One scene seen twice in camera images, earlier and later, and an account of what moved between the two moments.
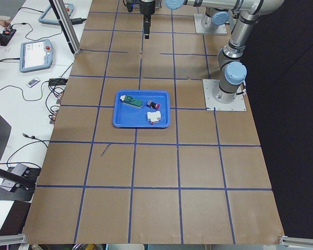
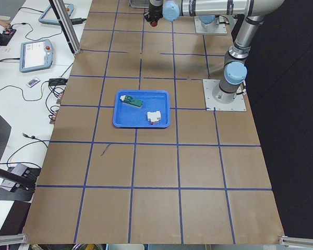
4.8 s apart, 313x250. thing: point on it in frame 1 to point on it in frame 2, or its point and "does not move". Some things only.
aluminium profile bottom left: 0,240 does not move
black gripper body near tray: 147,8 to 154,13
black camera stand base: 11,190 does not move
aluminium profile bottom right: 301,242 does not move
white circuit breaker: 154,116 does not move
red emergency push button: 152,104 to 154,23
